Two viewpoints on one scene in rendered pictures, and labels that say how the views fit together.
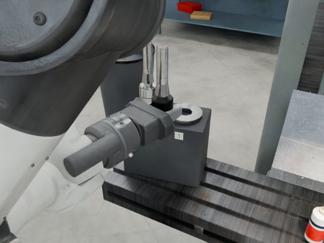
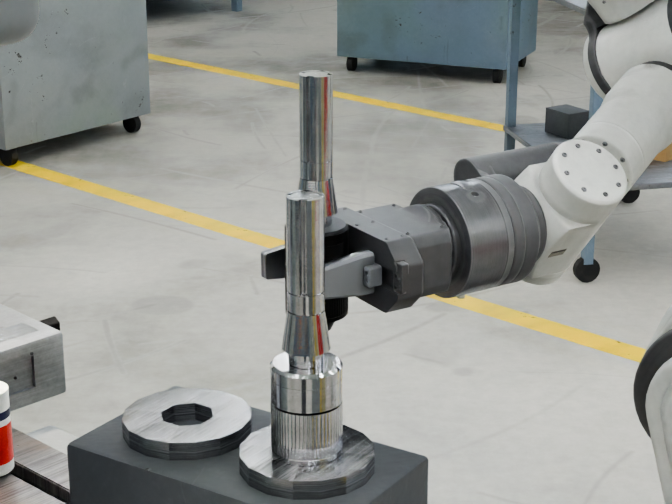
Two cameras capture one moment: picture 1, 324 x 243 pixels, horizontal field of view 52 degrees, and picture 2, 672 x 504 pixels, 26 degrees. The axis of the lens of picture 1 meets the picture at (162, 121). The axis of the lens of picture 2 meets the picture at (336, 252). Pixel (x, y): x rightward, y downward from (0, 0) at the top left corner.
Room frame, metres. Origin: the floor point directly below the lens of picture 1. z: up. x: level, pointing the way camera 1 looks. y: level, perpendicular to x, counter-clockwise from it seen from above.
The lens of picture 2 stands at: (1.58, 0.29, 1.54)
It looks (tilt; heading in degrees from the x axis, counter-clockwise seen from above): 19 degrees down; 196
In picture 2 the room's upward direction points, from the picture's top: straight up
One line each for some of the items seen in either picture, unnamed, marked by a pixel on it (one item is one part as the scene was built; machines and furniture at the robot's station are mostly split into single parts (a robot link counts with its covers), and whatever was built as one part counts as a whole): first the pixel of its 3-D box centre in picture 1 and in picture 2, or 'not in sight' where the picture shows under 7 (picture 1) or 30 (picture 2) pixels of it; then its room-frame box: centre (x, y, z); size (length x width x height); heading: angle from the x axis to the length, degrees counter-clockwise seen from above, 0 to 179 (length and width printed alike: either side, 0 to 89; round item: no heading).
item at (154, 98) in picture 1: (162, 99); (316, 230); (0.61, 0.00, 1.21); 0.05 x 0.05 x 0.01
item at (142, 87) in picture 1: (148, 86); (306, 368); (0.76, 0.04, 1.16); 0.05 x 0.05 x 0.01
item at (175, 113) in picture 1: (172, 116); (295, 256); (0.59, -0.02, 1.18); 0.06 x 0.02 x 0.03; 138
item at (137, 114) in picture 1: (131, 129); (417, 249); (0.55, 0.06, 1.18); 0.13 x 0.12 x 0.10; 48
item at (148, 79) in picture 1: (147, 64); (305, 280); (0.76, 0.04, 1.22); 0.03 x 0.03 x 0.11
